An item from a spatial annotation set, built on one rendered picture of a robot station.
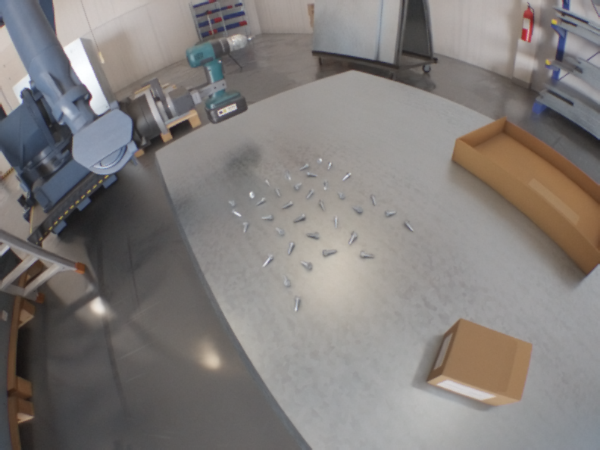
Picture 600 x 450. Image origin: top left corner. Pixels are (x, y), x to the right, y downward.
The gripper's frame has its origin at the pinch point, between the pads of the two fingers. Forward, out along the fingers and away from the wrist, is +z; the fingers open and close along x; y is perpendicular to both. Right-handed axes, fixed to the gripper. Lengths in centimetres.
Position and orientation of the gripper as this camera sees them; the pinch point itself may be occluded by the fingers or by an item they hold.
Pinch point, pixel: (216, 84)
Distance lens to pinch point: 77.2
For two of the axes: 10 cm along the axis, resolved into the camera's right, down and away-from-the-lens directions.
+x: 5.1, 5.9, -6.3
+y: 1.5, 6.6, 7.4
